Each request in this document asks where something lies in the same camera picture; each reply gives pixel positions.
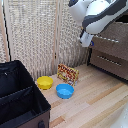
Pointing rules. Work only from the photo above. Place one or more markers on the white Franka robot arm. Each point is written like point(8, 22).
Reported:
point(100, 13)

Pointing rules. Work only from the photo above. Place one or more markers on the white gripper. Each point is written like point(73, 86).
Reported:
point(86, 38)

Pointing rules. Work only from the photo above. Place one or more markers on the red yellow snack box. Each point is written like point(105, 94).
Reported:
point(68, 74)

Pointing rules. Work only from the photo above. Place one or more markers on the yellow bowl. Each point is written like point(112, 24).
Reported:
point(45, 82)

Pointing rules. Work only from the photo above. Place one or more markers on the blue bowl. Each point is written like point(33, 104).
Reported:
point(65, 90)

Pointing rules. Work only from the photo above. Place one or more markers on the dark drawer cabinet frame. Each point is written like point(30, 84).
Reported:
point(89, 60)

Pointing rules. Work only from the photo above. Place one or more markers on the black fabric storage box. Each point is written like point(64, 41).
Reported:
point(18, 100)

